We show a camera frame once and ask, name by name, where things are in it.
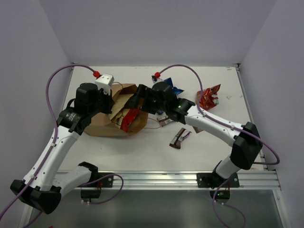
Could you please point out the brown purple chocolate bar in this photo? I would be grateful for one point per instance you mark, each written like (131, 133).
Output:
(179, 138)

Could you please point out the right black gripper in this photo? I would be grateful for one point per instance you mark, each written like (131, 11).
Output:
(134, 101)

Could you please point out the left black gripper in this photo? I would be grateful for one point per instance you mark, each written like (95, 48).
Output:
(107, 102)

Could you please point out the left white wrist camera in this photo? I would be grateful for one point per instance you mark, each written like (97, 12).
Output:
(105, 82)

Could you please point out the dark chocolate bar wrapper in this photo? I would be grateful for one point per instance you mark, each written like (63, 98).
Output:
(197, 130)

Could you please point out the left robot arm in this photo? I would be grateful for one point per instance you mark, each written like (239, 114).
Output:
(41, 188)

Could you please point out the aluminium front rail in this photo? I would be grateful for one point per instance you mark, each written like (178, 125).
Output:
(154, 180)

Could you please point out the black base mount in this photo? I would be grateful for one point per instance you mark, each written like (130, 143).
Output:
(99, 180)
(205, 179)

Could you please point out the red chip bag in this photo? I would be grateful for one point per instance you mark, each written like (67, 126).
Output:
(128, 115)

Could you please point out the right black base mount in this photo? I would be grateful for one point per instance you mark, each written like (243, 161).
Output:
(205, 179)

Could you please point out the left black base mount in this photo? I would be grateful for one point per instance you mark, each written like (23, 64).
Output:
(99, 180)

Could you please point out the brown paper bag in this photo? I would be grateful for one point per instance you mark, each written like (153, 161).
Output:
(101, 125)

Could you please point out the yellow chip bag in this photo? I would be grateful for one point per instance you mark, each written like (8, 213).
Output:
(120, 109)

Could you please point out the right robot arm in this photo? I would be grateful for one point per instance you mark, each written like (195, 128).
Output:
(243, 139)

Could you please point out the brown chocolate bar wrapper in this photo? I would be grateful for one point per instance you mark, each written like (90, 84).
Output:
(164, 120)

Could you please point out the blue snack bag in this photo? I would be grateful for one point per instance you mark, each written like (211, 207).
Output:
(176, 90)

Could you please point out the dark red snack bag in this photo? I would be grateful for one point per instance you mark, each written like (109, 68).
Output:
(209, 98)

